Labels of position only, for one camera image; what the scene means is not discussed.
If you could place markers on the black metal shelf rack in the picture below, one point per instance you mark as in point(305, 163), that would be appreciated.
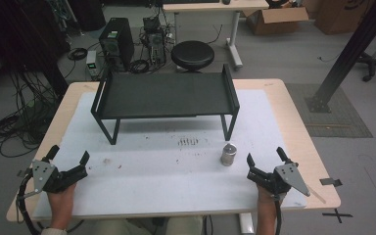
point(166, 94)

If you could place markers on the open cardboard box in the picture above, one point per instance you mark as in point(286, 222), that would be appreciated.
point(274, 21)

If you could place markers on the silver metal cup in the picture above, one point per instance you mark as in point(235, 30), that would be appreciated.
point(228, 156)

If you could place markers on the black round stool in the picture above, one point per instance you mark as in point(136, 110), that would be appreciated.
point(192, 55)

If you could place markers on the black computer tower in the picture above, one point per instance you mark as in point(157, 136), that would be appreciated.
point(117, 42)

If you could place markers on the black curtain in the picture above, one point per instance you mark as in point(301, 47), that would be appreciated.
point(29, 36)

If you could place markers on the closed cardboard box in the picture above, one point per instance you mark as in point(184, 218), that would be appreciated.
point(342, 16)

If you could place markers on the grey floor mat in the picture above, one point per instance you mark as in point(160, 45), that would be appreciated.
point(339, 120)

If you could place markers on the light wooden table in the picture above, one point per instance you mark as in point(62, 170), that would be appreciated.
point(306, 147)

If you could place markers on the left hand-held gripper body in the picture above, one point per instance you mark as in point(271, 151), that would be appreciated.
point(50, 181)

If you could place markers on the white desk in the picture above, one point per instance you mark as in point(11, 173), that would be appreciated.
point(215, 6)

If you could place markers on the black office chair base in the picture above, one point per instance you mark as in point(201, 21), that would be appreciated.
point(375, 65)

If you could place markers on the person's right hand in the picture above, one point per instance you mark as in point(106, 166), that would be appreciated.
point(267, 199)

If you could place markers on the person's left hand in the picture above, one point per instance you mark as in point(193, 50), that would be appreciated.
point(60, 207)

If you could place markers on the white table mat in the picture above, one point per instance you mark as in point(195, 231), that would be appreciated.
point(163, 182)

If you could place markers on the black aluminium post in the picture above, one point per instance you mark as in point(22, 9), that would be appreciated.
point(352, 52)

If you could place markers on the grey bench power supply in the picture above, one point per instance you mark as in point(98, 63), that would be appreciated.
point(92, 63)

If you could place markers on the black computer mouse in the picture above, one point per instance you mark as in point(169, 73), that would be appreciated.
point(226, 1)

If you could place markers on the white table leg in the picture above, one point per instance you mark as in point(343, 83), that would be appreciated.
point(246, 223)

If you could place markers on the black keyboard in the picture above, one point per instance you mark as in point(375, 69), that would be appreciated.
point(192, 1)

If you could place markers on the open computer case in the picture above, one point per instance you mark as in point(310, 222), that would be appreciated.
point(155, 42)

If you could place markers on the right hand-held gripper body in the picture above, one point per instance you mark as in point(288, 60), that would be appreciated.
point(274, 181)

